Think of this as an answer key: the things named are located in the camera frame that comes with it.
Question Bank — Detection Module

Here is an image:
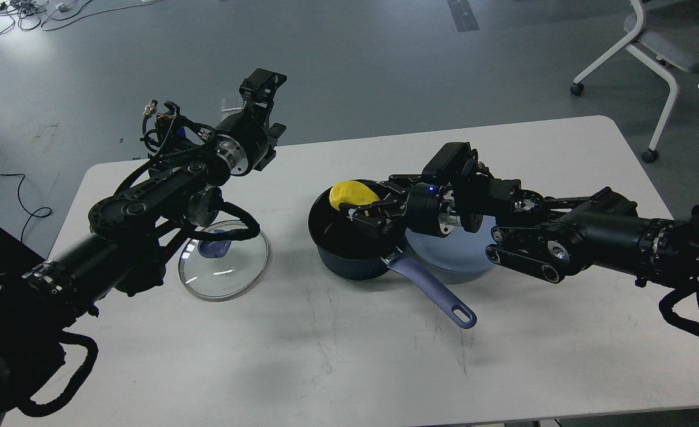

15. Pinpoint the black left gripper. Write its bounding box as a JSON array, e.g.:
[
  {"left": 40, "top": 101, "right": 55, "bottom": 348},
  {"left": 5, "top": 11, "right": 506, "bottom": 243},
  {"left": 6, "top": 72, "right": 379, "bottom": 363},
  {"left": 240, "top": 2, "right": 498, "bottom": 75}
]
[{"left": 216, "top": 68, "right": 288, "bottom": 176}]

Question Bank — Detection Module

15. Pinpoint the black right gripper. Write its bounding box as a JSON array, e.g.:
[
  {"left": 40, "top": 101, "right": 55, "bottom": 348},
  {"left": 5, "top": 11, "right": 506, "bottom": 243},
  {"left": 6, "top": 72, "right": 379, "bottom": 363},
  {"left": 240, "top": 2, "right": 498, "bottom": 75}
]
[{"left": 343, "top": 174, "right": 461, "bottom": 240}]

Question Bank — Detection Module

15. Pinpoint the glass lid with blue knob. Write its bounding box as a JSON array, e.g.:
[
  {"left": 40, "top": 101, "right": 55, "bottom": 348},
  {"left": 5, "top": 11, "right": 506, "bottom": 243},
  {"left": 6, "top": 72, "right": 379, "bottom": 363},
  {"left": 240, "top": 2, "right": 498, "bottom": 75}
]
[{"left": 178, "top": 232, "right": 270, "bottom": 302}]

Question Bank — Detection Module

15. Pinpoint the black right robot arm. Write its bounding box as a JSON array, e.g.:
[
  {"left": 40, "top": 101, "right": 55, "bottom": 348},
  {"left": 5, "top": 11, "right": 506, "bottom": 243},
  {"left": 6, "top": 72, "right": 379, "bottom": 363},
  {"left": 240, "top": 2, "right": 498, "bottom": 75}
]
[{"left": 328, "top": 142, "right": 699, "bottom": 337}]

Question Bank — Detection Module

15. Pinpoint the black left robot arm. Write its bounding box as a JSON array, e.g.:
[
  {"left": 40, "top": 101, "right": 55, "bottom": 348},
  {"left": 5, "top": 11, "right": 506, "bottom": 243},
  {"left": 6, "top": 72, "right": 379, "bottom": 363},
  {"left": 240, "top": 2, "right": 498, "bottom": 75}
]
[{"left": 0, "top": 68, "right": 287, "bottom": 424}]

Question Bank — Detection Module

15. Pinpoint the dark blue saucepan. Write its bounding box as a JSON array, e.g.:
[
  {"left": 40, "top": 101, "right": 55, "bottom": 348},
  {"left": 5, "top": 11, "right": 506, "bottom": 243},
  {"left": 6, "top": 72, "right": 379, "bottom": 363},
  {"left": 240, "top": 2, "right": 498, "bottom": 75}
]
[{"left": 308, "top": 189, "right": 477, "bottom": 329}]

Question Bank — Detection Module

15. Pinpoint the blue plate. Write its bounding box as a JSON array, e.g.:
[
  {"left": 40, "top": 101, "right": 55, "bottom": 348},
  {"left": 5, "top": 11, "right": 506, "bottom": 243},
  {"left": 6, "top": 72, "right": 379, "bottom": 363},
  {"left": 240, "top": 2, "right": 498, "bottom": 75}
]
[{"left": 406, "top": 216, "right": 496, "bottom": 274}]

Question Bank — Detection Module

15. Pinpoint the white office chair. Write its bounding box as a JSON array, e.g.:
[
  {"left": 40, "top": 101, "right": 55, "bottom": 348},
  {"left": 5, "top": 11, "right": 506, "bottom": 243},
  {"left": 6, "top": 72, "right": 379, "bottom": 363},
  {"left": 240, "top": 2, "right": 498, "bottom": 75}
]
[{"left": 570, "top": 1, "right": 699, "bottom": 163}]

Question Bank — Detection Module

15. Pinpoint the black floor cable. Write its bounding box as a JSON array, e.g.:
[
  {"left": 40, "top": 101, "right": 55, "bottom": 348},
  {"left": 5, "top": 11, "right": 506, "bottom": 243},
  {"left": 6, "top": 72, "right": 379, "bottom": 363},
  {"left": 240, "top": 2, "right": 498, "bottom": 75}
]
[{"left": 0, "top": 138, "right": 53, "bottom": 243}]

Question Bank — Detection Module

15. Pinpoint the cable bundle on floor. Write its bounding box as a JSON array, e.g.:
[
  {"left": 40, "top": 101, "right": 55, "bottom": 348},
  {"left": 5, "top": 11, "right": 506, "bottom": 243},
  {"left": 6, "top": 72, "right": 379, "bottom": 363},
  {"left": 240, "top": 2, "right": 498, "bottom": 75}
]
[{"left": 0, "top": 0, "right": 166, "bottom": 40}]

